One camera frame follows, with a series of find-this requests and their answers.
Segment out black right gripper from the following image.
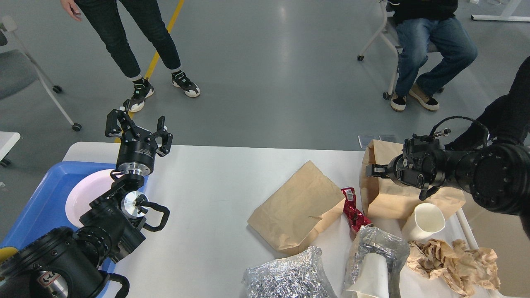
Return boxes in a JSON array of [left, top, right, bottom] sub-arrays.
[[366, 135, 447, 201]]

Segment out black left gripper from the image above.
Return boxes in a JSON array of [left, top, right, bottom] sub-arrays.
[[104, 99, 173, 176]]

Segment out brown paper bag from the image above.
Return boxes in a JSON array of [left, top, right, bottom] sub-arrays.
[[360, 139, 466, 219], [247, 161, 345, 256]]

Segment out pink plate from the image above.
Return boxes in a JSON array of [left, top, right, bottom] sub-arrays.
[[65, 169, 114, 228]]

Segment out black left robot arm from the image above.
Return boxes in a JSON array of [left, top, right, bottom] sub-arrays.
[[1, 99, 173, 298]]

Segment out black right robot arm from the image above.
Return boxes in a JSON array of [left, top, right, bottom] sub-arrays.
[[365, 119, 530, 235]]

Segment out red foil wrapper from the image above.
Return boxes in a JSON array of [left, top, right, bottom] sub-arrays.
[[341, 187, 373, 239]]

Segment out white paper cup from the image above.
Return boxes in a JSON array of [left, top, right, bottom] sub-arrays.
[[402, 202, 446, 241]]

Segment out foil bag with paper cup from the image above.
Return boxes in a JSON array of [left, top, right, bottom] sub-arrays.
[[343, 226, 410, 298]]

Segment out white plastic bin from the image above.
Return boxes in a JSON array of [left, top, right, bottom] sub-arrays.
[[455, 199, 530, 298]]

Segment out crumpled brown paper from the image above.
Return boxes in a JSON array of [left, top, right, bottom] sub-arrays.
[[407, 239, 501, 298]]

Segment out blue plastic tray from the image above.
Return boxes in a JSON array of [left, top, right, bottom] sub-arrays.
[[2, 161, 111, 273]]

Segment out grey office chair left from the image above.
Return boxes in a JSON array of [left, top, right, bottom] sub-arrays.
[[0, 16, 82, 132]]

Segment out crumpled aluminium foil bag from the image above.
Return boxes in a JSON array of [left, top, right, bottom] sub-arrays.
[[242, 246, 337, 298]]

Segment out white side table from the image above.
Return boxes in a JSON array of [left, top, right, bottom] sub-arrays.
[[0, 131, 21, 167]]

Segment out walking person dark clothes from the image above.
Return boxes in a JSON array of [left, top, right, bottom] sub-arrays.
[[444, 57, 530, 151]]

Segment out teal mug yellow inside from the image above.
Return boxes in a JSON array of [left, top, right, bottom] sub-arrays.
[[0, 246, 18, 263]]

